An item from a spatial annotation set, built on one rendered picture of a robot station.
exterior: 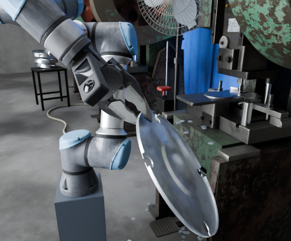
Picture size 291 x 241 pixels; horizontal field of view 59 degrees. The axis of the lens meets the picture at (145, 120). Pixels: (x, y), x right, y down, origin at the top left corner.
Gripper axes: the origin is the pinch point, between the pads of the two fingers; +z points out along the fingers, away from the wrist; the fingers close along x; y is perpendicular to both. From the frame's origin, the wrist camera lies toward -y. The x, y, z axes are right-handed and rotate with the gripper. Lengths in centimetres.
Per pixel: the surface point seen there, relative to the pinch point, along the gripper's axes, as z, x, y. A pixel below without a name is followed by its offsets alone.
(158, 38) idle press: 0, -16, 190
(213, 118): 33, -8, 52
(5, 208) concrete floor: 1, 123, 82
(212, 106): 28, -11, 52
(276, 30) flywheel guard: 9.3, -34.4, 13.6
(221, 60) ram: 18, -27, 60
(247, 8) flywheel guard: 1.4, -33.7, 17.7
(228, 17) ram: 8, -40, 63
